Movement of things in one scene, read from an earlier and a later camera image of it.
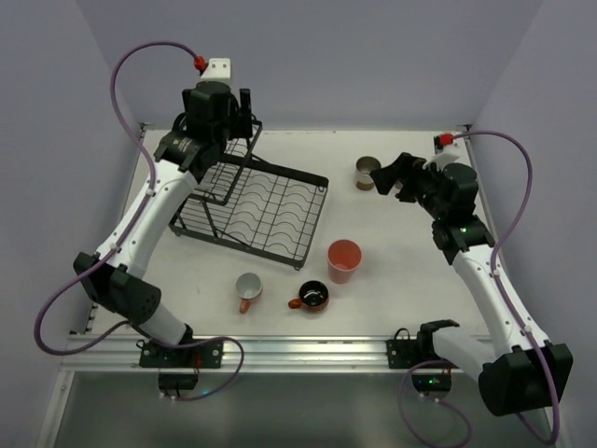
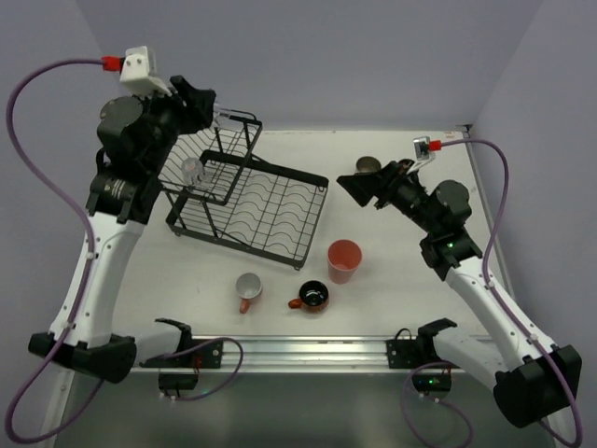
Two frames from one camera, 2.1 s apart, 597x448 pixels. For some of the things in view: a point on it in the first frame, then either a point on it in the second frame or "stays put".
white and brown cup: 365,165 stays put
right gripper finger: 388,177 to 366,186
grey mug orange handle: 248,286 stays put
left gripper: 243,108 to 194,105
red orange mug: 313,297 stays put
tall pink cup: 343,259 stays put
